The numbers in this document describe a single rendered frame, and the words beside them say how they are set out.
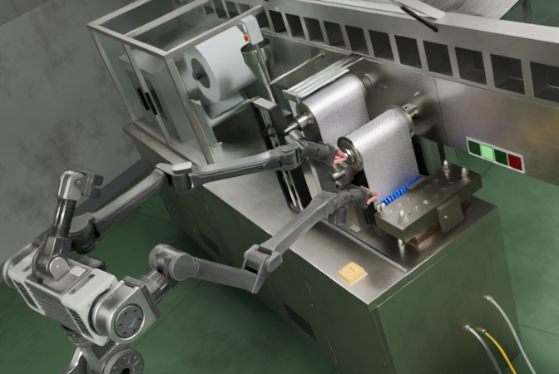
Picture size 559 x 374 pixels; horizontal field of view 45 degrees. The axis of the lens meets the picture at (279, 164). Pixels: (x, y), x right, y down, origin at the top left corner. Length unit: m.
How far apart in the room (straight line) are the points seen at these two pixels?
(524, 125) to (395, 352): 0.95
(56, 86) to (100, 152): 0.66
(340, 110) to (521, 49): 0.81
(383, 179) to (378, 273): 0.36
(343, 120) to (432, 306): 0.79
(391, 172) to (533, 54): 0.76
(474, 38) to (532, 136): 0.36
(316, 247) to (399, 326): 0.45
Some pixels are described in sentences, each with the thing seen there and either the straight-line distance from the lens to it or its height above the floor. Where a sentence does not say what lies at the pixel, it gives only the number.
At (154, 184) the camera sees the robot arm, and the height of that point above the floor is 1.45.
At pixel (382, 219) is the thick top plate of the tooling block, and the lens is 2.51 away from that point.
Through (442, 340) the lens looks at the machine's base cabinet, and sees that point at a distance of 2.75.
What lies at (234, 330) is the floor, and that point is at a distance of 3.86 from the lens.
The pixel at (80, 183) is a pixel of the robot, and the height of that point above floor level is 1.72.
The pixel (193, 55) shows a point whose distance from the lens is 3.17.
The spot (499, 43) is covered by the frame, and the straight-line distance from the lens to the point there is 2.18.
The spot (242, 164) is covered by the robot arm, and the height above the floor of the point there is 1.42.
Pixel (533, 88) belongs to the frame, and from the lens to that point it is 2.18.
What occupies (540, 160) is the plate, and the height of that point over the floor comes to 1.22.
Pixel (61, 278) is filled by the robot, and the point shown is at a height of 1.53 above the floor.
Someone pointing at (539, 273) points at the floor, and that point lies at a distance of 3.70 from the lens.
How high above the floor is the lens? 2.51
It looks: 29 degrees down
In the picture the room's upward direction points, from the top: 20 degrees counter-clockwise
